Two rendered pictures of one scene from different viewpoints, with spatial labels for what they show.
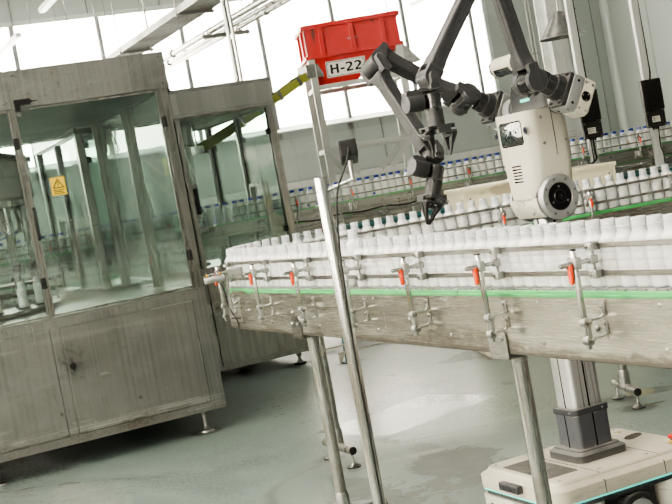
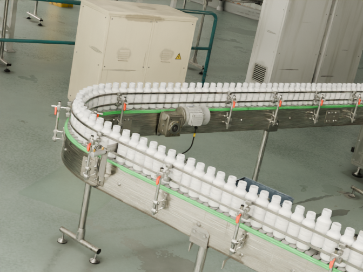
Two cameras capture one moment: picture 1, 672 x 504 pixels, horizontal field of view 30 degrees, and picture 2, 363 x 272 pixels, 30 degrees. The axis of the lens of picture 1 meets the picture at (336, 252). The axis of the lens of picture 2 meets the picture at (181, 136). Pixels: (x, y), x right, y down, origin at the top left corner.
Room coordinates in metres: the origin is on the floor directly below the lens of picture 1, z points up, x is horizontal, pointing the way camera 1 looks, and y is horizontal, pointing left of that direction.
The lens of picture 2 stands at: (2.57, 1.92, 2.27)
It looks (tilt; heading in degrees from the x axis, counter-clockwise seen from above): 19 degrees down; 326
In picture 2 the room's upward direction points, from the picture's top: 11 degrees clockwise
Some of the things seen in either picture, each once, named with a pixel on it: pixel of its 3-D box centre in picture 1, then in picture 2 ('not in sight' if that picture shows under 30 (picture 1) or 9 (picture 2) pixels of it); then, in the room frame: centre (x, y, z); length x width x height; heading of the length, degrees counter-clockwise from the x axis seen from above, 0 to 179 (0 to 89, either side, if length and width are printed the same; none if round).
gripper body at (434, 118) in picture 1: (435, 120); not in sight; (4.01, -0.39, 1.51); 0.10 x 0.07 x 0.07; 114
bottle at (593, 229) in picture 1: (597, 252); not in sight; (3.08, -0.63, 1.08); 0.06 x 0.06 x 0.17
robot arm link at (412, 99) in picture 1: (419, 92); not in sight; (3.99, -0.35, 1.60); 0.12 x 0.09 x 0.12; 114
